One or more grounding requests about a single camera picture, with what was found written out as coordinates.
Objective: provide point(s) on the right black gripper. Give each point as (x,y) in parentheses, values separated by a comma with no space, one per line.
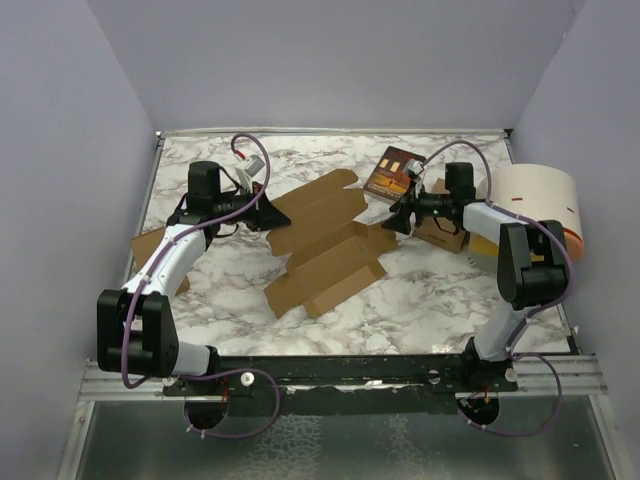
(404,208)

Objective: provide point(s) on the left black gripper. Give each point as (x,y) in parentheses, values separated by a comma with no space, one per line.
(264,215)

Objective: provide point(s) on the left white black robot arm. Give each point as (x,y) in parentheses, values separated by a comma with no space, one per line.
(136,332)

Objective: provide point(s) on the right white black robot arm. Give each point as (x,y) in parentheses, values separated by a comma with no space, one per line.
(534,269)

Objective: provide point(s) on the folded brown cardboard box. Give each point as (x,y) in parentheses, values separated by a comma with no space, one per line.
(443,233)

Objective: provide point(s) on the dark orange paperback book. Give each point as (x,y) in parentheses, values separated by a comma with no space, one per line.
(388,180)

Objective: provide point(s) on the small cardboard piece left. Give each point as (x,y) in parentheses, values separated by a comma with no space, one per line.
(164,265)

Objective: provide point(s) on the white orange tape dispenser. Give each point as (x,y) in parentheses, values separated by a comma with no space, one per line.
(541,193)

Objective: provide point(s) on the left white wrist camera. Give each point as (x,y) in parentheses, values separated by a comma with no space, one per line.
(247,169)

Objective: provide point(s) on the black mounting rail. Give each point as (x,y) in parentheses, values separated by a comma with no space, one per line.
(346,384)

